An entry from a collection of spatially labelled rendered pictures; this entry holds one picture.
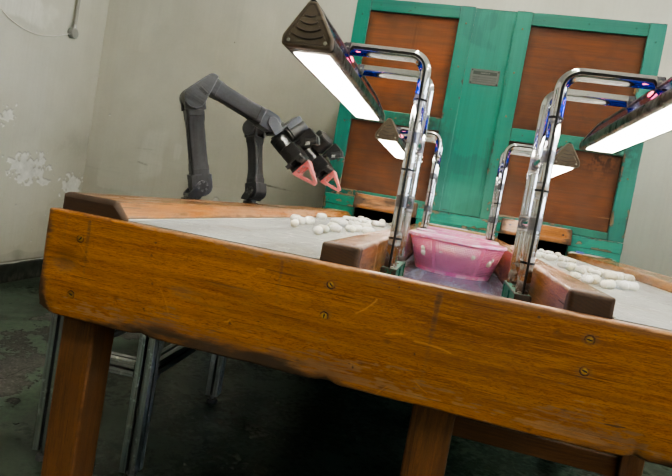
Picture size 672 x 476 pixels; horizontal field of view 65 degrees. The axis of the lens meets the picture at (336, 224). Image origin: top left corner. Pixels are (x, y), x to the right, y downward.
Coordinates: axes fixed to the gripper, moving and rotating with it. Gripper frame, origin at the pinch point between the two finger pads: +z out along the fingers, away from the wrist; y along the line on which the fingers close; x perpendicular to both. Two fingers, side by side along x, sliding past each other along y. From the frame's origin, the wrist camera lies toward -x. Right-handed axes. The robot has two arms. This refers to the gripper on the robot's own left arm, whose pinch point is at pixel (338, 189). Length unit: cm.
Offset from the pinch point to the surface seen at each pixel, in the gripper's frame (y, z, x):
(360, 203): 45.2, 3.9, 2.4
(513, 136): 51, 25, -70
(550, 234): 46, 68, -54
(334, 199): 50, -7, 12
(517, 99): 52, 13, -82
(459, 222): 51, 40, -27
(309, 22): -124, 0, -30
